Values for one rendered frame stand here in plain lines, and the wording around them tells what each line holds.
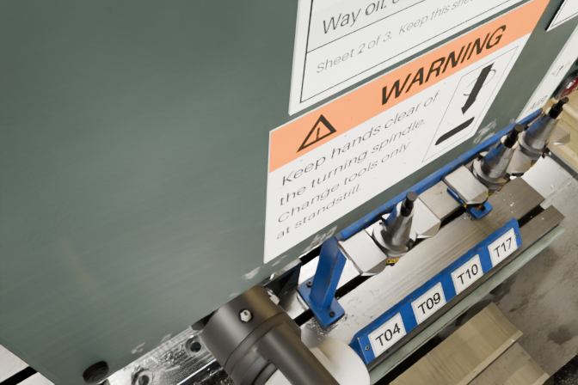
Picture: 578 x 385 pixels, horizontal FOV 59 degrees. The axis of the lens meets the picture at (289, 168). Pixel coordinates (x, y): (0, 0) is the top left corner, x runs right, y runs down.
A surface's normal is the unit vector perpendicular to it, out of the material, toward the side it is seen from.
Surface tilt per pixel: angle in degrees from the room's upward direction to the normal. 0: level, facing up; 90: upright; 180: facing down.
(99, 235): 90
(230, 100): 90
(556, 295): 24
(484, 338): 7
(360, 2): 90
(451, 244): 0
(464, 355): 7
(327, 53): 90
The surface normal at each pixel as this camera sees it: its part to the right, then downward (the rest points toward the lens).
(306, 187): 0.58, 0.69
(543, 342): -0.28, -0.35
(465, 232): 0.06, -0.57
